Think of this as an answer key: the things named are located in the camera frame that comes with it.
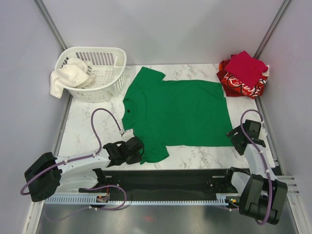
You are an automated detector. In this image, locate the green t-shirt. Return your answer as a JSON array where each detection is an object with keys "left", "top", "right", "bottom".
[{"left": 122, "top": 67, "right": 232, "bottom": 164}]

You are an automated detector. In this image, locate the white cream t-shirt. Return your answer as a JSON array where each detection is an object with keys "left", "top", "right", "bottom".
[{"left": 50, "top": 58, "right": 95, "bottom": 98}]

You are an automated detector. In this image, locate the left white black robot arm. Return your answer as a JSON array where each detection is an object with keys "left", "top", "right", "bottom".
[{"left": 21, "top": 136, "right": 144, "bottom": 202}]

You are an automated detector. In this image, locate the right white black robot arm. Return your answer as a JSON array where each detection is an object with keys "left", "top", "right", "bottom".
[{"left": 223, "top": 119, "right": 288, "bottom": 225}]

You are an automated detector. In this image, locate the red printed folded t-shirt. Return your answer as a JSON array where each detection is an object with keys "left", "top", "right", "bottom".
[{"left": 216, "top": 55, "right": 269, "bottom": 99}]

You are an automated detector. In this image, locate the folded crimson red t-shirt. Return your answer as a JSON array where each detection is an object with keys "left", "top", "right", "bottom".
[{"left": 224, "top": 51, "right": 269, "bottom": 87}]

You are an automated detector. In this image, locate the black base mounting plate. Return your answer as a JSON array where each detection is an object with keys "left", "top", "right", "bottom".
[{"left": 91, "top": 169, "right": 237, "bottom": 200}]

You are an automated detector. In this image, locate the white plastic laundry basket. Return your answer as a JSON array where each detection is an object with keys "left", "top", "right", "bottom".
[{"left": 55, "top": 46, "right": 127, "bottom": 102}]

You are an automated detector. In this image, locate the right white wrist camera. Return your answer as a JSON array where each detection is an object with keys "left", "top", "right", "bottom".
[{"left": 259, "top": 121, "right": 267, "bottom": 140}]

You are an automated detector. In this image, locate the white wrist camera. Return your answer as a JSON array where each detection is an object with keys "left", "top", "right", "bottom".
[
  {"left": 259, "top": 121, "right": 267, "bottom": 140},
  {"left": 121, "top": 129, "right": 134, "bottom": 138}
]

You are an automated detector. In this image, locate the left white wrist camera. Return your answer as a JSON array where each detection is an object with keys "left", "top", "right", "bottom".
[{"left": 121, "top": 129, "right": 134, "bottom": 138}]

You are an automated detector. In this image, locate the white slotted cable duct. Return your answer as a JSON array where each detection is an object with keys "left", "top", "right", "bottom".
[{"left": 45, "top": 194, "right": 239, "bottom": 206}]

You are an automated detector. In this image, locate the right aluminium frame post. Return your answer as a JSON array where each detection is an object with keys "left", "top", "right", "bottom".
[{"left": 254, "top": 0, "right": 293, "bottom": 59}]

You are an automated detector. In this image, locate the aluminium frame post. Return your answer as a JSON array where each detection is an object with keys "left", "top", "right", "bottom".
[
  {"left": 254, "top": 0, "right": 293, "bottom": 59},
  {"left": 33, "top": 0, "right": 67, "bottom": 51}
]

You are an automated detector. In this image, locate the left aluminium frame post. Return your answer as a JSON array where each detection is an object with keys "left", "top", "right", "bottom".
[{"left": 33, "top": 0, "right": 67, "bottom": 51}]

